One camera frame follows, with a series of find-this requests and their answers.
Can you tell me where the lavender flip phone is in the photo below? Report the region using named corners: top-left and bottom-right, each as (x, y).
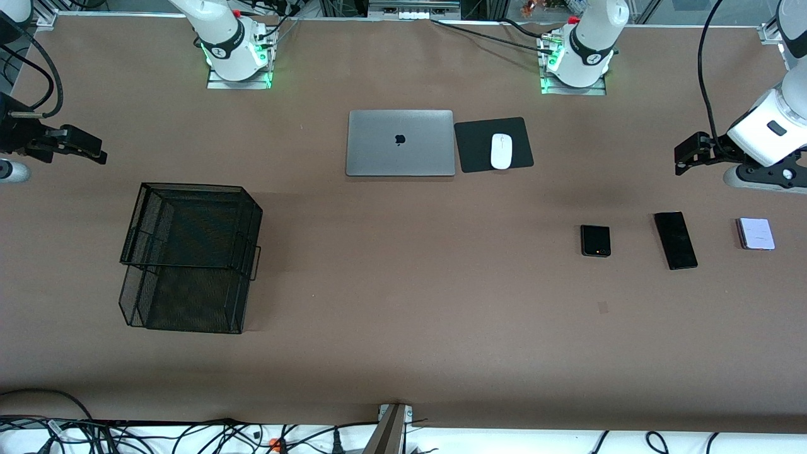
top-left (736, 218), bottom-right (776, 251)

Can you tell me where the long black smartphone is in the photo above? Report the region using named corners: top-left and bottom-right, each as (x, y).
top-left (654, 211), bottom-right (699, 271)

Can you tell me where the small black flip phone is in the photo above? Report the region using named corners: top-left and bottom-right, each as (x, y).
top-left (581, 224), bottom-right (612, 258)

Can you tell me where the black mesh two-tier tray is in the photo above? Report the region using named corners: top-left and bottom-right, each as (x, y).
top-left (119, 182), bottom-right (263, 335)

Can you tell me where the white computer mouse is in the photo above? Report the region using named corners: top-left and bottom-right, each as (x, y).
top-left (491, 133), bottom-right (513, 170)

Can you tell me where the black mouse pad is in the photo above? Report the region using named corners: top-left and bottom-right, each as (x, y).
top-left (454, 117), bottom-right (535, 174)

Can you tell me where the silver closed laptop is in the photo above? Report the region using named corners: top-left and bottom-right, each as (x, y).
top-left (345, 110), bottom-right (456, 177)

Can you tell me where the grey power strip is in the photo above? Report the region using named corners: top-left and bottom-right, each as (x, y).
top-left (368, 0), bottom-right (462, 21)

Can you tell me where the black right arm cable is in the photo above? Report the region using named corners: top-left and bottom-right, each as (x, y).
top-left (0, 22), bottom-right (66, 120)

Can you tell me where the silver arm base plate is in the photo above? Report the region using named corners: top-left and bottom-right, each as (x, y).
top-left (540, 71), bottom-right (608, 96)
top-left (207, 63), bottom-right (274, 90)

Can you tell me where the black table cable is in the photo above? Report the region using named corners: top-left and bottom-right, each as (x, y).
top-left (501, 18), bottom-right (553, 38)
top-left (431, 19), bottom-right (548, 51)

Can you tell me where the black base cable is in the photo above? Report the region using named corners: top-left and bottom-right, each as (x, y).
top-left (252, 0), bottom-right (305, 48)

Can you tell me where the metal table edge bracket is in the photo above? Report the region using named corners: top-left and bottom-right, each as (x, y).
top-left (363, 404), bottom-right (414, 454)

